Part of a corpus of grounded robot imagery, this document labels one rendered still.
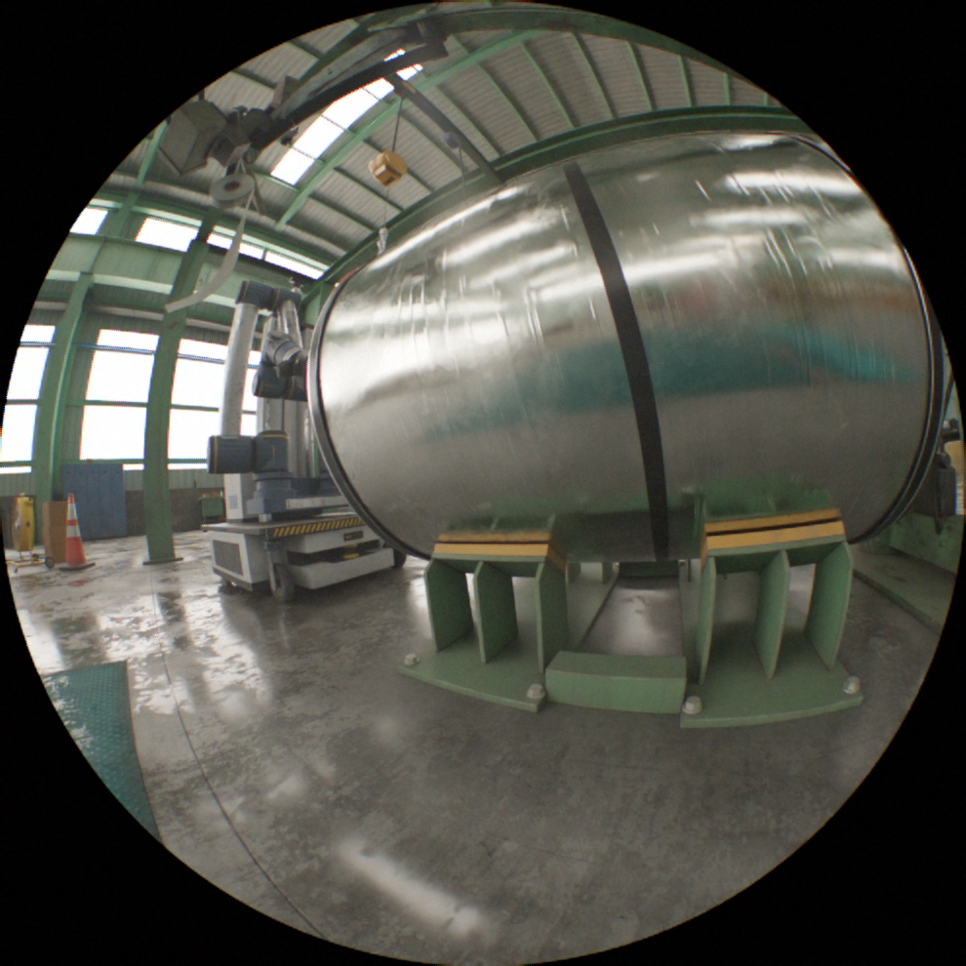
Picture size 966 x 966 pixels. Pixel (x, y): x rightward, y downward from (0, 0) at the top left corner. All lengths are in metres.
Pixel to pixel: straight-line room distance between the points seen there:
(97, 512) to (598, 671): 10.14
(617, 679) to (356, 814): 0.46
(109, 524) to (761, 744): 10.34
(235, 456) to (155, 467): 2.11
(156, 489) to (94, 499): 6.52
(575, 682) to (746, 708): 0.32
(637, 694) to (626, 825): 0.25
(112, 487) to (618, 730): 10.15
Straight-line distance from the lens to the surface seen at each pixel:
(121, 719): 0.93
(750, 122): 4.51
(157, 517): 3.74
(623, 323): 0.46
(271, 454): 1.81
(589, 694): 0.65
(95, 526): 10.15
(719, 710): 0.64
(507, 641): 0.88
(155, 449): 3.80
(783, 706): 0.67
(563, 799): 0.52
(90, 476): 10.23
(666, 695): 0.63
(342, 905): 0.47
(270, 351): 1.31
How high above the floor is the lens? 0.42
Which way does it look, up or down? 1 degrees up
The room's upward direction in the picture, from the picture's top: 5 degrees counter-clockwise
